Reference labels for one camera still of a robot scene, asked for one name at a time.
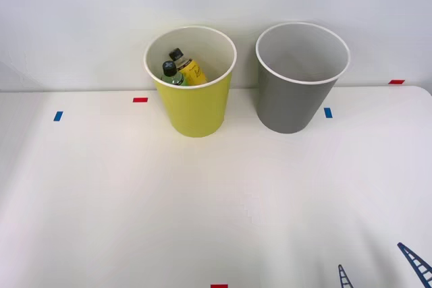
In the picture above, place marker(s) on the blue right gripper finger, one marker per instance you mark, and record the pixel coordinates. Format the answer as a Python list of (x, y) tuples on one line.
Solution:
[(418, 262), (344, 278)]

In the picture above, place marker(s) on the yellow plastic bottle black cap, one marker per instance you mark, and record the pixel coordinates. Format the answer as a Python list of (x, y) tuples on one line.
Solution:
[(193, 70)]

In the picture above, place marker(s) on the grey plastic waste bin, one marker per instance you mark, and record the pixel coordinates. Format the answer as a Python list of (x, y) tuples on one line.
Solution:
[(290, 102)]

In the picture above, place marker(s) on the yellow-green plastic waste bin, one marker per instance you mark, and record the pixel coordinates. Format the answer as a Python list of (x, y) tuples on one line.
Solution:
[(195, 109)]

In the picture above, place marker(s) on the green plastic bottle black cap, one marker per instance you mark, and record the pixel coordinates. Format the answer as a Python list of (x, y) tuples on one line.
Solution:
[(173, 75)]

